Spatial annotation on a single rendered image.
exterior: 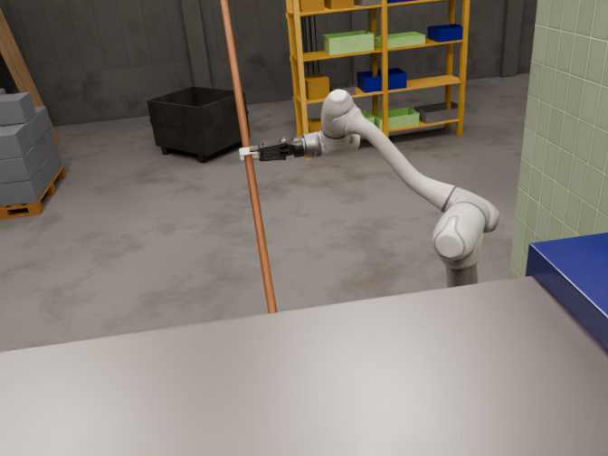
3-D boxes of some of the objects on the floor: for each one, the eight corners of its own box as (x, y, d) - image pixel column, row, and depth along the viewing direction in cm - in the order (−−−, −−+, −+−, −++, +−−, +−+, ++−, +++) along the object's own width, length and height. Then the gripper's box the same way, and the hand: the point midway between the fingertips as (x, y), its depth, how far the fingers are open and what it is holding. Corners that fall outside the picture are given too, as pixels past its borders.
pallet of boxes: (3, 184, 773) (-30, 91, 715) (66, 175, 781) (40, 84, 723) (-34, 223, 659) (-76, 118, 601) (41, 214, 666) (7, 109, 609)
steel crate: (211, 166, 773) (201, 108, 736) (153, 155, 835) (142, 101, 798) (254, 143, 844) (248, 90, 807) (199, 135, 905) (190, 85, 869)
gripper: (306, 143, 199) (239, 152, 196) (304, 165, 213) (242, 174, 211) (302, 126, 201) (236, 134, 199) (300, 148, 216) (240, 156, 214)
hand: (249, 153), depth 205 cm, fingers closed on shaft, 3 cm apart
